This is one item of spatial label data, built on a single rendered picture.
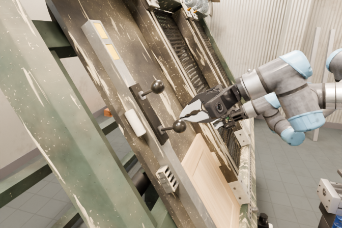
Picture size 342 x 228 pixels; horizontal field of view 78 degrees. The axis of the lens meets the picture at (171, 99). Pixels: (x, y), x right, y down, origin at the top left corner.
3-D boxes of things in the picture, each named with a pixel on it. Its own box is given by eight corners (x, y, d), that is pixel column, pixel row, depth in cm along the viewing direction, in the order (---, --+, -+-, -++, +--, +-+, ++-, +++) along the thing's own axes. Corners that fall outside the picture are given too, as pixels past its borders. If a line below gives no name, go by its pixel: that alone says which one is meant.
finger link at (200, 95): (194, 112, 64) (219, 101, 60) (192, 114, 62) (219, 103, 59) (186, 98, 63) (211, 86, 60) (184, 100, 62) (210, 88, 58)
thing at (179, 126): (157, 138, 64) (182, 135, 53) (151, 128, 64) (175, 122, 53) (166, 132, 67) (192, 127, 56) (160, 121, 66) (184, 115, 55)
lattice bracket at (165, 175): (166, 194, 62) (174, 191, 61) (154, 174, 62) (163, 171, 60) (171, 185, 66) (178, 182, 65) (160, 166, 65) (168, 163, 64)
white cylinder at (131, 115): (121, 114, 60) (135, 138, 61) (129, 110, 59) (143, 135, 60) (127, 111, 63) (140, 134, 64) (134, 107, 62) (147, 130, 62)
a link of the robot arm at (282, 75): (318, 79, 47) (301, 45, 48) (269, 98, 52) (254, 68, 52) (311, 77, 54) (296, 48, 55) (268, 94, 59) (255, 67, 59)
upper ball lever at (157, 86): (138, 105, 63) (159, 94, 52) (131, 93, 63) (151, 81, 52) (147, 99, 66) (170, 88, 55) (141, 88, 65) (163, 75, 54)
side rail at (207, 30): (239, 110, 240) (249, 106, 235) (194, 23, 230) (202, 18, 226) (239, 108, 247) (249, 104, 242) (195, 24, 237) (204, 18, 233)
